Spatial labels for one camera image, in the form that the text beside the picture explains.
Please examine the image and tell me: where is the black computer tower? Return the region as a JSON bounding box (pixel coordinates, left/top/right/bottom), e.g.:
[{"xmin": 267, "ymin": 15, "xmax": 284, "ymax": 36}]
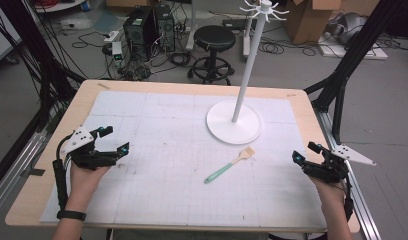
[
  {"xmin": 153, "ymin": 3, "xmax": 177, "ymax": 53},
  {"xmin": 122, "ymin": 6, "xmax": 157, "ymax": 61}
]

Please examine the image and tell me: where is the person's right hand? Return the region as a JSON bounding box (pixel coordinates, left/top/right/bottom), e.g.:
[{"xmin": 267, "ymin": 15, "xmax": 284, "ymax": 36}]
[{"xmin": 309, "ymin": 175, "xmax": 347, "ymax": 214}]

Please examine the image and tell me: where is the green-handled wooden spatula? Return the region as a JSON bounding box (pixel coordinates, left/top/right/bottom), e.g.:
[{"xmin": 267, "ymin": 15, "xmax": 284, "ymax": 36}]
[{"xmin": 203, "ymin": 146, "xmax": 256, "ymax": 185}]

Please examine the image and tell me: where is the black metal frame stand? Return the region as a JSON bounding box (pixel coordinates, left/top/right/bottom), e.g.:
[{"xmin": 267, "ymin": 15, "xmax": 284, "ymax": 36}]
[
  {"xmin": 0, "ymin": 0, "xmax": 88, "ymax": 193},
  {"xmin": 303, "ymin": 0, "xmax": 406, "ymax": 146}
]

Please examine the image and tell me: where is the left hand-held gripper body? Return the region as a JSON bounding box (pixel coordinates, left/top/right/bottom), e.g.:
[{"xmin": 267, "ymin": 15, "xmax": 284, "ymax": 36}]
[{"xmin": 60, "ymin": 125, "xmax": 121, "ymax": 171}]

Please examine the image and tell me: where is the black round stool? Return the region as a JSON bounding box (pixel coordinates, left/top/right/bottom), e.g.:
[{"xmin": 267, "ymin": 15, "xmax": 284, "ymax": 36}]
[{"xmin": 187, "ymin": 25, "xmax": 238, "ymax": 87}]

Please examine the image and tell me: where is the cardboard box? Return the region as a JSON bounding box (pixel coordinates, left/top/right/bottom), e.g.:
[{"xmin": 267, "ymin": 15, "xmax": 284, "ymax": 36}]
[{"xmin": 285, "ymin": 0, "xmax": 343, "ymax": 46}]

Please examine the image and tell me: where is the white stand pole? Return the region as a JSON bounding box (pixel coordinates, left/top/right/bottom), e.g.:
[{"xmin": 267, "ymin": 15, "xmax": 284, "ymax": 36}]
[{"xmin": 185, "ymin": 0, "xmax": 198, "ymax": 52}]

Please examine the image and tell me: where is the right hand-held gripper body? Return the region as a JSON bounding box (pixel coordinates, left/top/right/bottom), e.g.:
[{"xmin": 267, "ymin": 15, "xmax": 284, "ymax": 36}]
[{"xmin": 303, "ymin": 143, "xmax": 377, "ymax": 184}]

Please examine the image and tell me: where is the white grid mat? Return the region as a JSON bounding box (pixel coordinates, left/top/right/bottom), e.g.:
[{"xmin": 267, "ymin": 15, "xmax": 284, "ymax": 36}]
[{"xmin": 39, "ymin": 90, "xmax": 328, "ymax": 230}]

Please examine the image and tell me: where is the person's left hand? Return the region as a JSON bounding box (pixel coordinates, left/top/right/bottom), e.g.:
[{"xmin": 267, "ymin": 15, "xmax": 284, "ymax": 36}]
[{"xmin": 68, "ymin": 163, "xmax": 111, "ymax": 212}]

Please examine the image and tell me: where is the white hook stand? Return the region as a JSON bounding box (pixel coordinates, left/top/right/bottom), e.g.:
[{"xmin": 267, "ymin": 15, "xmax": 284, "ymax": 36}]
[{"xmin": 205, "ymin": 0, "xmax": 290, "ymax": 146}]

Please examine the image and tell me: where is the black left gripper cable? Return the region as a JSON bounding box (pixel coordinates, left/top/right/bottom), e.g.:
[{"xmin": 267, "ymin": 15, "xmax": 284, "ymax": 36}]
[{"xmin": 52, "ymin": 133, "xmax": 75, "ymax": 212}]

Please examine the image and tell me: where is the white power strip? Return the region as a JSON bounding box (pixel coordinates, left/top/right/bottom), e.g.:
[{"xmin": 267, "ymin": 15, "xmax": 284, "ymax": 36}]
[{"xmin": 103, "ymin": 29, "xmax": 121, "ymax": 44}]

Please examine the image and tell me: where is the black wristband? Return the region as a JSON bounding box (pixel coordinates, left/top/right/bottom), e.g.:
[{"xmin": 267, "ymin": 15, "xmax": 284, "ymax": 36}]
[{"xmin": 56, "ymin": 209, "xmax": 87, "ymax": 222}]

